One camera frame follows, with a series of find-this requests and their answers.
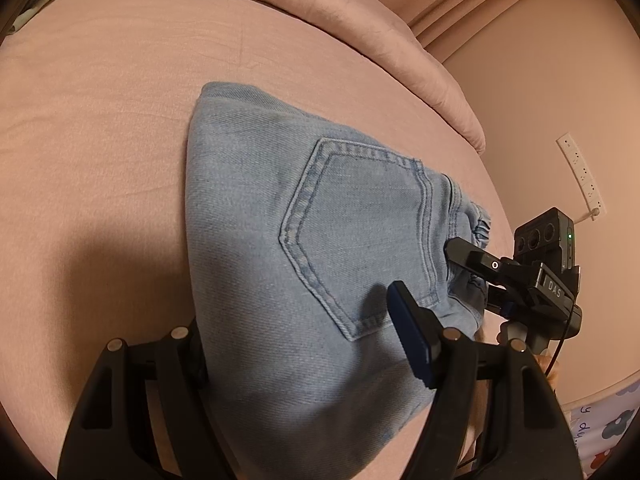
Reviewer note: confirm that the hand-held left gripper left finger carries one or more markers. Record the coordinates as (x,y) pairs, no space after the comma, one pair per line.
(170,360)

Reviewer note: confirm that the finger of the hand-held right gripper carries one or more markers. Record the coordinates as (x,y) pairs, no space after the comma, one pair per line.
(505,301)
(480,260)

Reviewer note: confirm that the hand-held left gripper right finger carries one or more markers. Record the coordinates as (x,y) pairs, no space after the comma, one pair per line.
(410,335)

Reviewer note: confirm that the light blue denim pants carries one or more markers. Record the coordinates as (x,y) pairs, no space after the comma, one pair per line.
(300,260)

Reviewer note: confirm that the person's right hand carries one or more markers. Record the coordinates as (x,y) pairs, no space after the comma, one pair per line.
(546,365)

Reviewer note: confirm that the floral printed cloth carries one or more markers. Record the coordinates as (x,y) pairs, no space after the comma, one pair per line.
(605,430)

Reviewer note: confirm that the pink curtain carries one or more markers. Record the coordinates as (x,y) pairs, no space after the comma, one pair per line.
(450,5)

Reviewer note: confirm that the pink duvet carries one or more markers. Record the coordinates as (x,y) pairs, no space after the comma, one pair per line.
(300,5)

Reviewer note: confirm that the white wall power socket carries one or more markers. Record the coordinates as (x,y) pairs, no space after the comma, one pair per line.
(580,175)

